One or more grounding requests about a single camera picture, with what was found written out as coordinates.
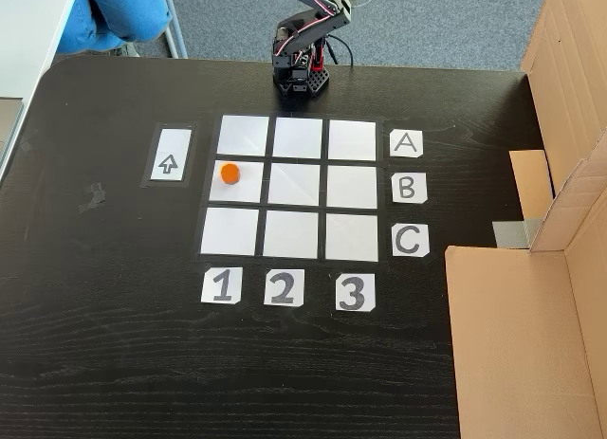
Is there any round orange token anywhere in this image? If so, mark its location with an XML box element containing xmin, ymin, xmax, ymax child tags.
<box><xmin>219</xmin><ymin>161</ymin><xmax>242</xmax><ymax>187</ymax></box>

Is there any white paper grid square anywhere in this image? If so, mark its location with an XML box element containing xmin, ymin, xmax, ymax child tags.
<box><xmin>216</xmin><ymin>114</ymin><xmax>271</xmax><ymax>157</ymax></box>
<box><xmin>272</xmin><ymin>117</ymin><xmax>324</xmax><ymax>159</ymax></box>
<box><xmin>262</xmin><ymin>210</ymin><xmax>321</xmax><ymax>260</ymax></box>
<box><xmin>208</xmin><ymin>159</ymin><xmax>266</xmax><ymax>205</ymax></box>
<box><xmin>199</xmin><ymin>207</ymin><xmax>261</xmax><ymax>257</ymax></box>
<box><xmin>267</xmin><ymin>161</ymin><xmax>322</xmax><ymax>207</ymax></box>
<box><xmin>327</xmin><ymin>119</ymin><xmax>378</xmax><ymax>162</ymax></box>
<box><xmin>325</xmin><ymin>164</ymin><xmax>379</xmax><ymax>210</ymax></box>
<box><xmin>324</xmin><ymin>212</ymin><xmax>380</xmax><ymax>263</ymax></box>

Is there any paper sheet number 2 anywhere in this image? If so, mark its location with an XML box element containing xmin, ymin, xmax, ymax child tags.
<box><xmin>263</xmin><ymin>268</ymin><xmax>306</xmax><ymax>308</ymax></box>

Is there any paper sheet number 3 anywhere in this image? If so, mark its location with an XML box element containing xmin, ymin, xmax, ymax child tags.
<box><xmin>335</xmin><ymin>272</ymin><xmax>377</xmax><ymax>313</ymax></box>

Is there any paper sheet letter B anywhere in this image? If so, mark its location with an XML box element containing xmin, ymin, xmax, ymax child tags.
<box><xmin>391</xmin><ymin>172</ymin><xmax>429</xmax><ymax>205</ymax></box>

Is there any paper sheet letter C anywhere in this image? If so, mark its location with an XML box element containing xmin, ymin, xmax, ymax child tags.
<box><xmin>391</xmin><ymin>223</ymin><xmax>431</xmax><ymax>258</ymax></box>

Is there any paper sheet number 1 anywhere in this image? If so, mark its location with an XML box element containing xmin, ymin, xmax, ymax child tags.
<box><xmin>200</xmin><ymin>266</ymin><xmax>244</xmax><ymax>306</ymax></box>

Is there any paper sheet letter A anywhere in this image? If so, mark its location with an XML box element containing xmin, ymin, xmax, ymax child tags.
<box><xmin>389</xmin><ymin>129</ymin><xmax>424</xmax><ymax>160</ymax></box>

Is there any white arrow paper sheet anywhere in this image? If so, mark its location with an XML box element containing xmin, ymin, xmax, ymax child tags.
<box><xmin>150</xmin><ymin>128</ymin><xmax>193</xmax><ymax>182</ymax></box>

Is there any white metal desk leg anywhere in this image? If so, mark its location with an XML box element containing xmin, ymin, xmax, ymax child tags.
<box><xmin>157</xmin><ymin>0</ymin><xmax>189</xmax><ymax>61</ymax></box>

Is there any brown cardboard box panel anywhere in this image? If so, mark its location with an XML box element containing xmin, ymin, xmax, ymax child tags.
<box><xmin>444</xmin><ymin>125</ymin><xmax>607</xmax><ymax>439</ymax></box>
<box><xmin>507</xmin><ymin>0</ymin><xmax>607</xmax><ymax>225</ymax></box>

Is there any white desk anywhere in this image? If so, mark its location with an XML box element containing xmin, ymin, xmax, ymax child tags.
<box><xmin>0</xmin><ymin>0</ymin><xmax>84</xmax><ymax>184</ymax></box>

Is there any red-handled black clamp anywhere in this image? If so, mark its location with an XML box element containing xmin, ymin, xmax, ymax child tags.
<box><xmin>308</xmin><ymin>38</ymin><xmax>330</xmax><ymax>81</ymax></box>

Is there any black power cable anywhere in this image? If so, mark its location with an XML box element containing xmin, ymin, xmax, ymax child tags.
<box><xmin>325</xmin><ymin>32</ymin><xmax>356</xmax><ymax>70</ymax></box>

